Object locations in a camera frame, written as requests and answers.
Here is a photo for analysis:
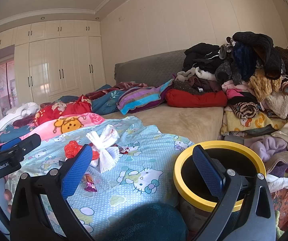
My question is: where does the red plastic bag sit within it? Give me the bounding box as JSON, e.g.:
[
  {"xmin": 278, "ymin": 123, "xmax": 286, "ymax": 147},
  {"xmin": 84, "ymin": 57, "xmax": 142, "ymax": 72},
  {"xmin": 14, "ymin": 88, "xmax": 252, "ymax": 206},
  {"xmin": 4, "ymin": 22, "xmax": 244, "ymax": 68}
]
[{"xmin": 64, "ymin": 140, "xmax": 99, "ymax": 160}]

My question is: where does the yellow rimmed black trash bin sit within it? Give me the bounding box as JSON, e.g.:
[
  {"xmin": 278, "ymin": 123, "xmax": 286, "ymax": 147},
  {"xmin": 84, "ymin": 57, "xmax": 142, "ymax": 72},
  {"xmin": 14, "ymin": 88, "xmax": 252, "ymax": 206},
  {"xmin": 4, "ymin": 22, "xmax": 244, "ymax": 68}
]
[{"xmin": 173, "ymin": 140, "xmax": 266, "ymax": 236}]

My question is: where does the left hand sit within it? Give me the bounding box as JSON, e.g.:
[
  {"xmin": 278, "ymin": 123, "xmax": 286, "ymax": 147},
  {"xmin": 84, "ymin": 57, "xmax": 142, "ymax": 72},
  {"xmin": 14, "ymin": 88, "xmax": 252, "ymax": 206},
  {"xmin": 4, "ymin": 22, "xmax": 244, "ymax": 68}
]
[{"xmin": 0, "ymin": 176, "xmax": 12, "ymax": 213}]

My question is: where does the pink cartoon bear blanket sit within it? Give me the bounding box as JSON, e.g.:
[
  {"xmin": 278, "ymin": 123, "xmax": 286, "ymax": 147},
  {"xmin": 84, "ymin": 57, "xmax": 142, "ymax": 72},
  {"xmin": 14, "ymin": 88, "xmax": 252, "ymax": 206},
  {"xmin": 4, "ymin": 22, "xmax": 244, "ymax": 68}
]
[{"xmin": 0, "ymin": 113, "xmax": 105, "ymax": 144}]

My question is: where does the beige bed sheet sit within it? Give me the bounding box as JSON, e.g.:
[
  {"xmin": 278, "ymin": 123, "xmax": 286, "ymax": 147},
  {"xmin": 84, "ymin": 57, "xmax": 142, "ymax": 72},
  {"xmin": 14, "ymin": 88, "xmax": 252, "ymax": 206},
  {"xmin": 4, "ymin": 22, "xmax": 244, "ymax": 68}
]
[{"xmin": 104, "ymin": 104, "xmax": 224, "ymax": 143}]

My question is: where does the white cloth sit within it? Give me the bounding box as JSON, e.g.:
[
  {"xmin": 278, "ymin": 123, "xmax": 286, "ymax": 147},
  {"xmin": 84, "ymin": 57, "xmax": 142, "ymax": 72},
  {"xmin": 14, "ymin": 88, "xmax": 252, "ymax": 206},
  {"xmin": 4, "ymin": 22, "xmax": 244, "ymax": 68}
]
[{"xmin": 0, "ymin": 102, "xmax": 40, "ymax": 131}]

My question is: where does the light blue Hello Kitty sheet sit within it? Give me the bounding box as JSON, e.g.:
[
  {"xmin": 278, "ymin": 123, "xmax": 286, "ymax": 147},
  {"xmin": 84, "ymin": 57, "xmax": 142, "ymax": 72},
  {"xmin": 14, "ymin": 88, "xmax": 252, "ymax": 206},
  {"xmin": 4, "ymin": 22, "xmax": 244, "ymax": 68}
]
[{"xmin": 5, "ymin": 116, "xmax": 192, "ymax": 240}]

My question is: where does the dark teal trouser knee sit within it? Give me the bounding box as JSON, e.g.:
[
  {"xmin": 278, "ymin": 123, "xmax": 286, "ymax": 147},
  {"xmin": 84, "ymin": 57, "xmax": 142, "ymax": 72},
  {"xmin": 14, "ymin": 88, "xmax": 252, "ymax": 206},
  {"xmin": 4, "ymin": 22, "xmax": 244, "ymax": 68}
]
[{"xmin": 102, "ymin": 203, "xmax": 188, "ymax": 240}]

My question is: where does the red floral quilt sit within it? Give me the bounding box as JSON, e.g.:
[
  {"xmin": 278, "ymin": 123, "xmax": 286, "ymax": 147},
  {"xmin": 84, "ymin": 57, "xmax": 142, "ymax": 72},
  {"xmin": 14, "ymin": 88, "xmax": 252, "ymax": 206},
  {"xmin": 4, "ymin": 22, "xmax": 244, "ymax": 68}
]
[{"xmin": 13, "ymin": 94, "xmax": 93, "ymax": 127}]

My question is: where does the blue floral quilt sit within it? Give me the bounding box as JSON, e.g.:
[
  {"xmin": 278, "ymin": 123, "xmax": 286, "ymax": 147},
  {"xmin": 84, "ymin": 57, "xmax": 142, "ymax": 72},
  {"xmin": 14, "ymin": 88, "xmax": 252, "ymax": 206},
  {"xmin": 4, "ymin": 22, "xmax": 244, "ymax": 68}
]
[{"xmin": 59, "ymin": 84, "xmax": 127, "ymax": 115}]

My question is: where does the red cushion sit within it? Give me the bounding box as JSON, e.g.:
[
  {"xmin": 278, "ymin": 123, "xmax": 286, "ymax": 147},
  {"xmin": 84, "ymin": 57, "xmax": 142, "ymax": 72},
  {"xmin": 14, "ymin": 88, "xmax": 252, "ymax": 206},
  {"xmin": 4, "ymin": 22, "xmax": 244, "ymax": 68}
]
[{"xmin": 165, "ymin": 89, "xmax": 228, "ymax": 108}]

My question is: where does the purple striped pillow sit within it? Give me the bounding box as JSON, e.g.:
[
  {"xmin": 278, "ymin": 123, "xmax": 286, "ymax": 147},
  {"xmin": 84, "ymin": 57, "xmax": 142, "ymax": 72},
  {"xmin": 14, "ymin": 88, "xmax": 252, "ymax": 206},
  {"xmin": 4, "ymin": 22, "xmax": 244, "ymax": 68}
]
[{"xmin": 117, "ymin": 79, "xmax": 174, "ymax": 115}]

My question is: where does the white built-in wardrobe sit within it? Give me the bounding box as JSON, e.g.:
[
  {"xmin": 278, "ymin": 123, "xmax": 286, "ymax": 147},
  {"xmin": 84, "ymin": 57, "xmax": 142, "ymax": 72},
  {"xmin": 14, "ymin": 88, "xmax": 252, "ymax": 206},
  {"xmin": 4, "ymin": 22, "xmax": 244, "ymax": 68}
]
[{"xmin": 0, "ymin": 20, "xmax": 106, "ymax": 120}]

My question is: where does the pile of mixed clothes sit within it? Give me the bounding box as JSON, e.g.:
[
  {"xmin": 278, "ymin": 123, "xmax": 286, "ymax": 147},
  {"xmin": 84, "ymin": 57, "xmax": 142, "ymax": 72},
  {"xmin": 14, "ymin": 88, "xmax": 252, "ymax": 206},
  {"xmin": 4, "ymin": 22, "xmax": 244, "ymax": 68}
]
[{"xmin": 172, "ymin": 31, "xmax": 288, "ymax": 236}]

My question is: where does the grey upholstered headboard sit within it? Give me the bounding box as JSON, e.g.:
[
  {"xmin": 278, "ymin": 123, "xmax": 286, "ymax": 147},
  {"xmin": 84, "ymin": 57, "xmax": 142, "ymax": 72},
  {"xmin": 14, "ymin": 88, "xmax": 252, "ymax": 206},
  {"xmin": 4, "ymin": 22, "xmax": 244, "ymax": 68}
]
[{"xmin": 114, "ymin": 50, "xmax": 186, "ymax": 87}]

